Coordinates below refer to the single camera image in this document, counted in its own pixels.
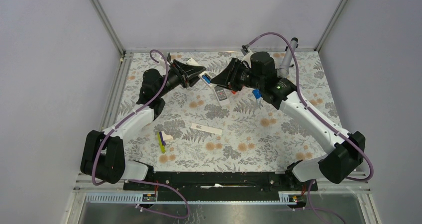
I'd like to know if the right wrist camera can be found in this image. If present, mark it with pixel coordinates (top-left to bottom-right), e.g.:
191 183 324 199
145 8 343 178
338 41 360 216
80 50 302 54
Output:
241 44 253 66

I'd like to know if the white rectangular stick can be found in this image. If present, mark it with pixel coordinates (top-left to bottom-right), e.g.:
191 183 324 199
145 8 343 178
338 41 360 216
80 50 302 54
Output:
191 123 223 135

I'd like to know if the blue bottle cap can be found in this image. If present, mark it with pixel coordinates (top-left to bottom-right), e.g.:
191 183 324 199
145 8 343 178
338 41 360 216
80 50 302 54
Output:
252 89 262 100

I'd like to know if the grey microphone on stand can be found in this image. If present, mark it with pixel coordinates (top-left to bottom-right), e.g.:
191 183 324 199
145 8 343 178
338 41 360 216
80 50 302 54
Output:
277 37 298 78

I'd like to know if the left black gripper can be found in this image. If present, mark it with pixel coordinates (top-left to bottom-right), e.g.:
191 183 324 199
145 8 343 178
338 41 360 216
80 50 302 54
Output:
157 60 207 98

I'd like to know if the blue battery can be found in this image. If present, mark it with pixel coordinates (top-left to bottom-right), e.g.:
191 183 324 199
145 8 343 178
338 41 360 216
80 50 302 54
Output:
201 74 211 85

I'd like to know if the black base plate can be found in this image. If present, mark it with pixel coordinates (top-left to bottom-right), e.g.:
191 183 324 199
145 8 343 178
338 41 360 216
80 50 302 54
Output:
123 171 318 202

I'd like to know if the white remote control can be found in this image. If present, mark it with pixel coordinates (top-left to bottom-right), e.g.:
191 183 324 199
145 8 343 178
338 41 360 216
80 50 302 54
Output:
213 86 229 106

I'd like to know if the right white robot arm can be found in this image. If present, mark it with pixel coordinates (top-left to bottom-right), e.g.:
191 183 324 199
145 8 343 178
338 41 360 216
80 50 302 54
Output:
211 52 366 190

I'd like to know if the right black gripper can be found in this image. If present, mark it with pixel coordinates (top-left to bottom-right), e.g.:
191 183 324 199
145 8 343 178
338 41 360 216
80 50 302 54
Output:
211 58 263 93

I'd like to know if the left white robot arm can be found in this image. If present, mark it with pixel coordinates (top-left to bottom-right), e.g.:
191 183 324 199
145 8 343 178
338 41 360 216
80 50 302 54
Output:
80 60 206 190

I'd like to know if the purple green block stack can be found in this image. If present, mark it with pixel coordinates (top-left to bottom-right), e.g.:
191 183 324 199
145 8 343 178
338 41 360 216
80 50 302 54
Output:
157 131 174 154

